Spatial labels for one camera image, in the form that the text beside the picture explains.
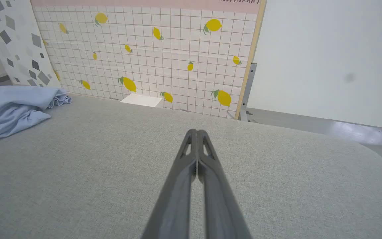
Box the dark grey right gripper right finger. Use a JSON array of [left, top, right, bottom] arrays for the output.
[[197, 129, 253, 239]]

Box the white rectangular block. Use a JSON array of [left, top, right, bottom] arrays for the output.
[[120, 93, 163, 108]]

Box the lemon print tile backdrop panel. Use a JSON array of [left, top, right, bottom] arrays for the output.
[[30, 0, 267, 120]]

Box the grey terrazzo pattern panel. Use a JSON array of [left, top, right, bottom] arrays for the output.
[[0, 0, 61, 88]]

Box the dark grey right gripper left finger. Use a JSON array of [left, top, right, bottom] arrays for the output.
[[141, 129, 197, 239]]

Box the light blue and white garment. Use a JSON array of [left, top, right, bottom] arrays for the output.
[[0, 86, 73, 144]]

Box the grey fabric sofa cushion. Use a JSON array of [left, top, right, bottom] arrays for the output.
[[0, 95, 382, 239]]

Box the grey metal panel stand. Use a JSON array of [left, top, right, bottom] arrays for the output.
[[239, 62, 258, 122]]

